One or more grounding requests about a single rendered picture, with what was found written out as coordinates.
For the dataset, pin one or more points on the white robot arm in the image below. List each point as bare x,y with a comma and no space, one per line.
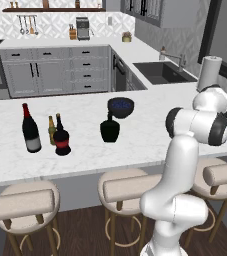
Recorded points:
181,160

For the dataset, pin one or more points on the dark green round bottle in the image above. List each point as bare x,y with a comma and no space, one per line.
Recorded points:
110,131

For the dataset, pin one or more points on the dark blue bowl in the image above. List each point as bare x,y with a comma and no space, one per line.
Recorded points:
121,106

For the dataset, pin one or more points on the black bottle with red band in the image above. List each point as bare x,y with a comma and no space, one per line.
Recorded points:
62,141

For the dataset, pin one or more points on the black dishwasher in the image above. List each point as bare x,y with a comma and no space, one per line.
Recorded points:
120,73

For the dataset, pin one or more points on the small olive green bottle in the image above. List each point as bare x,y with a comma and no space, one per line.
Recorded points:
51,131

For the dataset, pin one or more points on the beige bar stool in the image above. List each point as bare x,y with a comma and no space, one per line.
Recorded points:
128,190
221,173
25,203

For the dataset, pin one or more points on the dark sink basin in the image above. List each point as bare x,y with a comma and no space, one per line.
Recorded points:
161,73

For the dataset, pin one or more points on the grey base cupboard run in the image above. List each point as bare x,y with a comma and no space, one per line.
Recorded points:
58,71

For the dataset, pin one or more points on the dark red-capped wine bottle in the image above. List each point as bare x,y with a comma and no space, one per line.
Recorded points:
31,131

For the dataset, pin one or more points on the grey soap dispenser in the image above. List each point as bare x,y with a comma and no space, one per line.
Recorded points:
162,54

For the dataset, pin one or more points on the small potted plant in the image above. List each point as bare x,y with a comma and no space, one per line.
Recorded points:
127,36

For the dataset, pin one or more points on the grey tap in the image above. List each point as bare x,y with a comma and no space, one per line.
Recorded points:
178,60

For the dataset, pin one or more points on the wooden knife block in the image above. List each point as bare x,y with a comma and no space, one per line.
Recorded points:
72,33

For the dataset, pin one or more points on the grey coffee machine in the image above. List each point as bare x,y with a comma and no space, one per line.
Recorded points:
83,29

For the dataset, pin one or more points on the white paper towel roll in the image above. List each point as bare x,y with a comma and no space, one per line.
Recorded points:
209,71

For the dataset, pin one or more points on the white wall socket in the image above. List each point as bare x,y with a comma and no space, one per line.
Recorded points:
110,21

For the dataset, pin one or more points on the grey wall cupboards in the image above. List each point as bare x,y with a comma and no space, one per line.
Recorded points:
158,11

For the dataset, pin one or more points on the dark wooden wall shelf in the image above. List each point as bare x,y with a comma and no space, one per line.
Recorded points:
51,10

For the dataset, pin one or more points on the rail with hanging tools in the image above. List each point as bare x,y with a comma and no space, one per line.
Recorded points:
27,25

